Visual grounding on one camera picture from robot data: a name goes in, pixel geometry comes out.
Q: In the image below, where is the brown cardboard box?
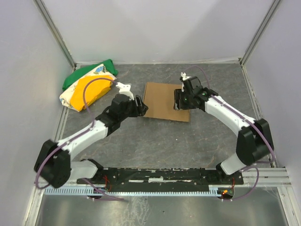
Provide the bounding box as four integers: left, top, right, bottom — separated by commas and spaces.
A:
143, 82, 190, 122

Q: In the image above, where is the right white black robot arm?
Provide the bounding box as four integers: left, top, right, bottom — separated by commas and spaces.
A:
174, 73, 275, 178

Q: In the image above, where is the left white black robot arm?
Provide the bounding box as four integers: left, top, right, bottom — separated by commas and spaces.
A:
34, 94, 148, 188

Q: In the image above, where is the green cloth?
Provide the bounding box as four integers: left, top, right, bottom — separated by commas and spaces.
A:
62, 58, 119, 90

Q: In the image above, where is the yellow white patterned cloth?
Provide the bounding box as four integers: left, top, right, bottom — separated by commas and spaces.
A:
59, 60, 118, 112

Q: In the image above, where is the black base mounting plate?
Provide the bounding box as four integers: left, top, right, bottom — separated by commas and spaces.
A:
87, 167, 244, 193

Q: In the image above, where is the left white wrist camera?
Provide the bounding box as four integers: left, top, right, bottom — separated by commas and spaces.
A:
116, 82, 135, 101

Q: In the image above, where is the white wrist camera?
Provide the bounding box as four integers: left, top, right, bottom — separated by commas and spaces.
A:
116, 82, 135, 101
180, 72, 191, 92

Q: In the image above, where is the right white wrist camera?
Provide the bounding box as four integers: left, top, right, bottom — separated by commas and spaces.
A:
180, 72, 191, 92

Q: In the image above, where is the light blue cable duct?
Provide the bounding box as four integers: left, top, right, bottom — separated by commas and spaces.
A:
44, 185, 224, 195

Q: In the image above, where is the left aluminium frame post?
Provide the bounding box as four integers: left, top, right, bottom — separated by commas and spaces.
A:
33, 0, 76, 69

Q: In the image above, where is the aluminium frame post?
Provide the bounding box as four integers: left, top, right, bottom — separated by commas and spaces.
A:
239, 0, 282, 67
33, 0, 76, 69

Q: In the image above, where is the aluminium front rail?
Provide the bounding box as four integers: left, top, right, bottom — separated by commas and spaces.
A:
35, 168, 290, 191

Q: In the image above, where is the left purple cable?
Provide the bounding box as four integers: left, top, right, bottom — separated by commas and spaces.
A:
34, 78, 129, 202

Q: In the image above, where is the right aluminium frame post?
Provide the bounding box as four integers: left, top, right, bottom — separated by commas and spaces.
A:
239, 0, 282, 67

